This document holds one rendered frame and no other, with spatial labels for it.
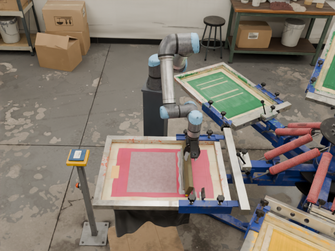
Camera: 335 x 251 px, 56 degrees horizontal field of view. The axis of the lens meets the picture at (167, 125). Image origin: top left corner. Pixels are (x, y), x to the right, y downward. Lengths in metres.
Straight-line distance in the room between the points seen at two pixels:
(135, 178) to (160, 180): 0.15
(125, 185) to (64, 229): 1.17
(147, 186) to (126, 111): 2.22
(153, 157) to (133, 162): 0.14
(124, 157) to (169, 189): 0.40
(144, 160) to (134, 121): 1.85
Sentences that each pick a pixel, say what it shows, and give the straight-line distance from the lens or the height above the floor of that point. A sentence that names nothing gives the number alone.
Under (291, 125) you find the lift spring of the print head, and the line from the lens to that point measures 2.37.
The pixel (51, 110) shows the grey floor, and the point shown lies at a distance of 4.25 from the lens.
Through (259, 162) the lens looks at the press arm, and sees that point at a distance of 2.06.
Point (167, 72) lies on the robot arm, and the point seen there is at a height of 1.56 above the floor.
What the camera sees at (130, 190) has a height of 0.96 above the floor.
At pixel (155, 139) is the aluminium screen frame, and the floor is 0.99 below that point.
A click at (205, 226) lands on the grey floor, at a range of 2.94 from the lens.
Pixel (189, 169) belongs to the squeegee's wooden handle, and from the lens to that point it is 1.90.
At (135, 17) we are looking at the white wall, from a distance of 5.53.
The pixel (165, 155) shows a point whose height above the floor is 0.96.
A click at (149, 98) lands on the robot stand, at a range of 2.32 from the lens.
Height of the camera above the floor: 2.46
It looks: 40 degrees down
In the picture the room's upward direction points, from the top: 2 degrees clockwise
